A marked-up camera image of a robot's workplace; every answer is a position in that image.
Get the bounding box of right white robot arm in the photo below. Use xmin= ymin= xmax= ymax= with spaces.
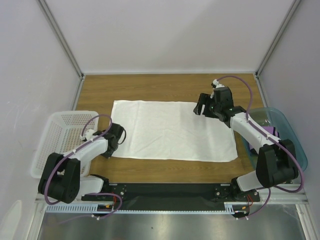
xmin=193 ymin=86 xmax=304 ymax=201

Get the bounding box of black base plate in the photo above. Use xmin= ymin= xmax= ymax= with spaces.
xmin=81 ymin=182 xmax=262 ymax=211

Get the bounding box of white plastic laundry basket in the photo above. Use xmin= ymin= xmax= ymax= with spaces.
xmin=30 ymin=110 xmax=99 ymax=179

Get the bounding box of aluminium frame rail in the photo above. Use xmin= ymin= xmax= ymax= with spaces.
xmin=36 ymin=179 xmax=307 ymax=217

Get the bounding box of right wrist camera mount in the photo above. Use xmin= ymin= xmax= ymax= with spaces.
xmin=211 ymin=79 xmax=225 ymax=90

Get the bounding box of purple towel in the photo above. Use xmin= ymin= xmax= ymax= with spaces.
xmin=243 ymin=126 xmax=280 ymax=155

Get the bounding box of clear blue plastic tray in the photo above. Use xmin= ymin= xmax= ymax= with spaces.
xmin=249 ymin=107 xmax=308 ymax=171

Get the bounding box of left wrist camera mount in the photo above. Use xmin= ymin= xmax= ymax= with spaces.
xmin=79 ymin=129 xmax=96 ymax=142

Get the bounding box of white towel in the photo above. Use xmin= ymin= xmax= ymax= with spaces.
xmin=111 ymin=100 xmax=238 ymax=163

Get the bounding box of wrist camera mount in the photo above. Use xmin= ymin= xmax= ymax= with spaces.
xmin=79 ymin=129 xmax=96 ymax=142
xmin=211 ymin=79 xmax=225 ymax=90

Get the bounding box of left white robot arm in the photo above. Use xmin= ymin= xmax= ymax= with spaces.
xmin=38 ymin=123 xmax=127 ymax=206

